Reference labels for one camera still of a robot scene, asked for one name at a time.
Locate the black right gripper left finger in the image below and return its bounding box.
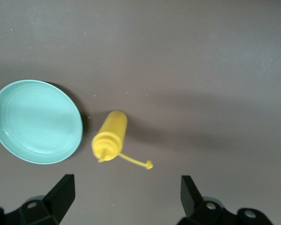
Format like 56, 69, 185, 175
0, 173, 75, 225

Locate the mint green plate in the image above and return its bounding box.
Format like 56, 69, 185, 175
0, 79, 84, 165

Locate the yellow mustard squeeze bottle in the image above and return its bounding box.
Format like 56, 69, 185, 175
91, 110, 154, 171

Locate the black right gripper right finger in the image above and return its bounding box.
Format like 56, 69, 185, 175
177, 175, 276, 225

